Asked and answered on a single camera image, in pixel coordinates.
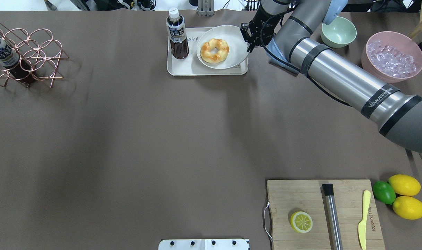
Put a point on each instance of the yellow plastic knife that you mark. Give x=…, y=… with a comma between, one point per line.
x=361, y=227

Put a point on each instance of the copper wire bottle rack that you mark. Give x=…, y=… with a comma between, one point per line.
x=40, y=50

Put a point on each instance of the steel muddler black tip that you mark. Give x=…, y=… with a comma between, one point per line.
x=328, y=191

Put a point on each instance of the pink bowl with ice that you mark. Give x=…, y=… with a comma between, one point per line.
x=391, y=57

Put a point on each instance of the white round plate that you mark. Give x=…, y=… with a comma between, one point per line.
x=237, y=45

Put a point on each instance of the aluminium frame post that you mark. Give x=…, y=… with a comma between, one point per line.
x=205, y=8

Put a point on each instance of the grey folded cloth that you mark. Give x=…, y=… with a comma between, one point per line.
x=283, y=63

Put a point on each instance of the tea bottle in rack front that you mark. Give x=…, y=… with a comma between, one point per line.
x=18, y=68

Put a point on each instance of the half lemon slice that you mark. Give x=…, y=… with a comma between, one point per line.
x=301, y=222

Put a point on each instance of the twisted glazed donut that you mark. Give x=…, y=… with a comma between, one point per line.
x=214, y=51

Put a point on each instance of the bamboo cutting board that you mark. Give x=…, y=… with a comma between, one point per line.
x=289, y=196

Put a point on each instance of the yellow lemon far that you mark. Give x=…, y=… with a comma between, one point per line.
x=408, y=207

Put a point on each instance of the cream rabbit tray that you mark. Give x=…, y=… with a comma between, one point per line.
x=191, y=66

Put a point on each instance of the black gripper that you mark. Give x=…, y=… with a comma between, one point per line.
x=260, y=25

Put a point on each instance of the tea bottle on tray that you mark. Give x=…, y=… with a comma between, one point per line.
x=177, y=34

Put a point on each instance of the green bowl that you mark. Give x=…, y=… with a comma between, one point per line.
x=339, y=33

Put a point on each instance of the yellow lemon near scoop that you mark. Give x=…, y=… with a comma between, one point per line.
x=404, y=185

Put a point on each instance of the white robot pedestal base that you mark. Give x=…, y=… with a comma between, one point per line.
x=204, y=244

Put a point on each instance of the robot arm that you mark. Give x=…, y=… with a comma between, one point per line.
x=284, y=28

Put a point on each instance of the green lime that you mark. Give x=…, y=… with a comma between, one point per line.
x=384, y=192

